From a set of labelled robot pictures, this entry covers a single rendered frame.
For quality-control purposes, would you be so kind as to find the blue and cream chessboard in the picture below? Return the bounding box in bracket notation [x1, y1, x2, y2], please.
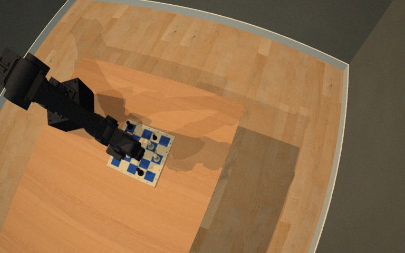
[107, 119, 175, 187]

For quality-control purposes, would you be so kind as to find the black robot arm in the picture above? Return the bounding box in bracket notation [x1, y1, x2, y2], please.
[0, 47, 145, 162]

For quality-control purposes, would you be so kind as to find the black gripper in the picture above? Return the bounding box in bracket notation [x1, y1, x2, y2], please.
[106, 129, 133, 161]

